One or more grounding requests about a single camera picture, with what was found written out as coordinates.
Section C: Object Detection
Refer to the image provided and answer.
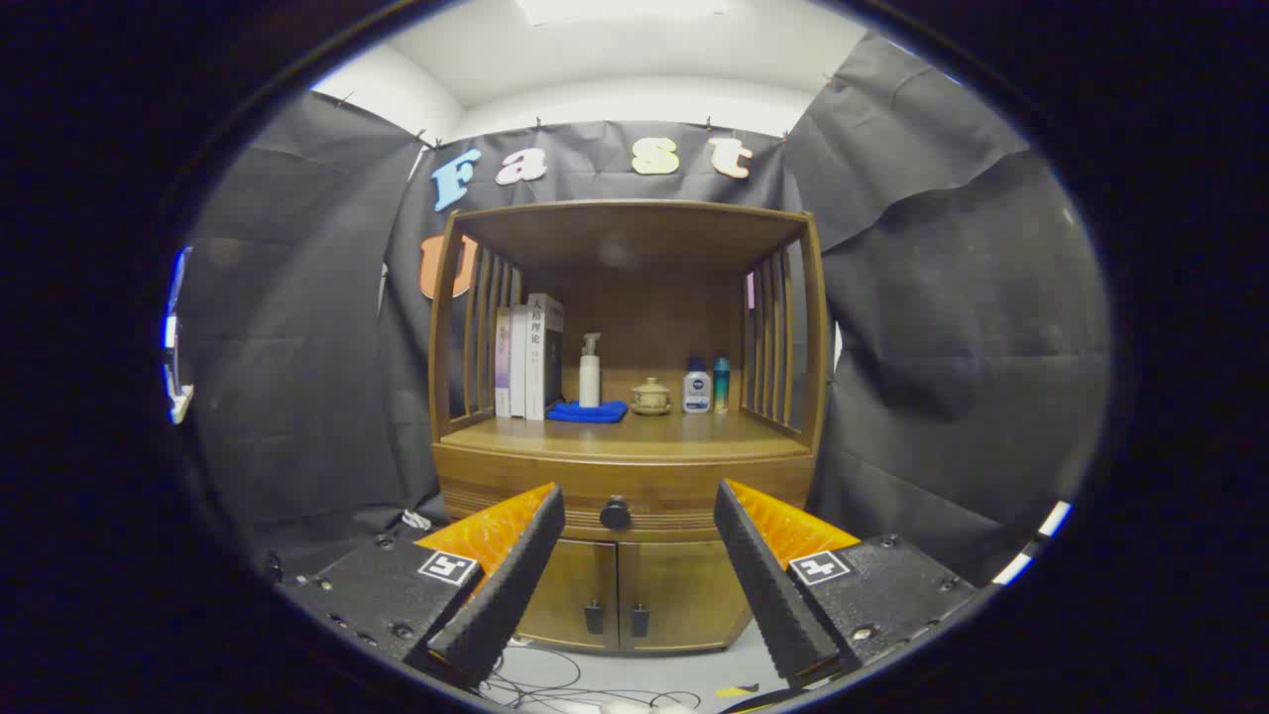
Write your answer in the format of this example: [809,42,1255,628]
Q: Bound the black backdrop cloth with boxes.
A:
[173,35,1111,586]

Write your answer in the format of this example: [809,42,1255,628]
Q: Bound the wooden drawer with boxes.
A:
[434,443,818,544]

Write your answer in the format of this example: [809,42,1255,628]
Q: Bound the wooden cabinet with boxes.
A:
[428,200,832,655]

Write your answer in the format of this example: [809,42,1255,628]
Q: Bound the wooden cabinet door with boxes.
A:
[619,542,752,654]
[516,540,622,653]

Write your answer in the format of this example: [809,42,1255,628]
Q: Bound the blue cloth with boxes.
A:
[545,399,630,424]

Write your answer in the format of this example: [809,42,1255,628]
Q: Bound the black floor cables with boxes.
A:
[481,643,705,713]

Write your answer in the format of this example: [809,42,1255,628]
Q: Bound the purple and white book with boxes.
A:
[494,306,513,418]

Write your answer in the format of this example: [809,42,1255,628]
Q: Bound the grey and black book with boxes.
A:
[525,294,566,421]

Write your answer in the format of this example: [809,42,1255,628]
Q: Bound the wooden countertop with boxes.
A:
[441,409,812,462]

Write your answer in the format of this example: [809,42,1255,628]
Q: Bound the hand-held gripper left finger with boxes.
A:
[283,483,566,690]

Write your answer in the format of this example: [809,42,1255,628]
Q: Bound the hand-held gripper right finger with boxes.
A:
[714,479,982,690]

